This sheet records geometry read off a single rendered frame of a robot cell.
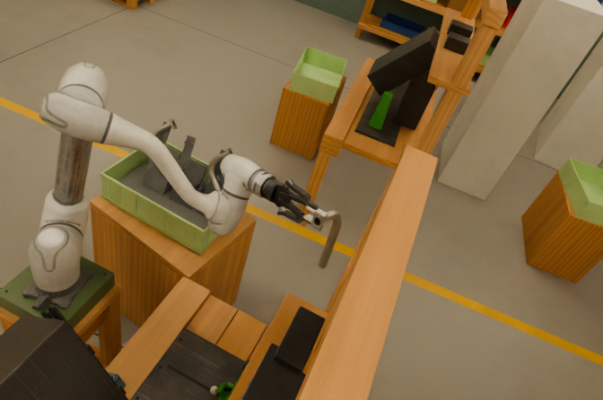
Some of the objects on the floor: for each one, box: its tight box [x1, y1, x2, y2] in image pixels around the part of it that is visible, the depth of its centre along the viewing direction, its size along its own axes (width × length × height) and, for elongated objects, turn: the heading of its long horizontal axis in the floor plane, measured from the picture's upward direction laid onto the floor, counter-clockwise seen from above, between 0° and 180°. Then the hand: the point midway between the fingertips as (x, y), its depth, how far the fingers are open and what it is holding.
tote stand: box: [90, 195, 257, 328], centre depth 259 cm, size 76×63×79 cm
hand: (315, 215), depth 143 cm, fingers closed on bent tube, 3 cm apart
